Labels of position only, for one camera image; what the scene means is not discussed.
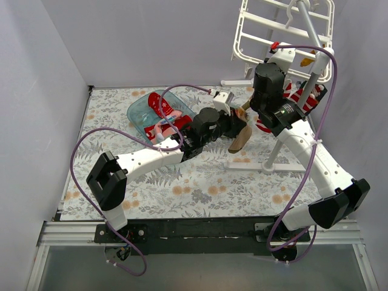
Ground beige brown striped sock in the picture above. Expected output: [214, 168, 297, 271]
[228, 101, 252, 154]

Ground red sock white pattern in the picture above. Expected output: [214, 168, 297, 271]
[144, 115, 192, 143]

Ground pink sock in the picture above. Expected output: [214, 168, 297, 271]
[152, 110, 182, 144]

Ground red snowflake sock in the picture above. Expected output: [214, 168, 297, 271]
[148, 92, 174, 118]

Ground red white striped sock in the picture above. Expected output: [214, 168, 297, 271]
[255, 118, 272, 133]

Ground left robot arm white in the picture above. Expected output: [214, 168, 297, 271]
[86, 107, 247, 243]

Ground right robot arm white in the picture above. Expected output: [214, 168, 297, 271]
[250, 62, 370, 241]

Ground white clip hanger rack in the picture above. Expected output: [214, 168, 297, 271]
[232, 1, 335, 80]

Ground floral tablecloth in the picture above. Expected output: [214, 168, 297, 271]
[59, 85, 334, 221]

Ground teal plastic basin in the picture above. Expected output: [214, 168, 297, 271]
[127, 90, 195, 144]

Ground yellow sock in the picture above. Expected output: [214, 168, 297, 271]
[299, 58, 315, 67]

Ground metal drying stand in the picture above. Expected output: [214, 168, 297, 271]
[224, 1, 334, 175]

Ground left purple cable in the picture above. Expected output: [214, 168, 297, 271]
[70, 84, 215, 276]

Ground purple cable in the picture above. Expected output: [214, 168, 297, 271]
[266, 44, 338, 264]
[70, 84, 215, 276]

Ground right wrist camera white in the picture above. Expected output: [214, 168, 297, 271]
[267, 42, 296, 74]

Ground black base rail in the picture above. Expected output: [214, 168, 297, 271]
[93, 216, 310, 261]

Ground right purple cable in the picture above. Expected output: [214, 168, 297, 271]
[266, 44, 338, 264]

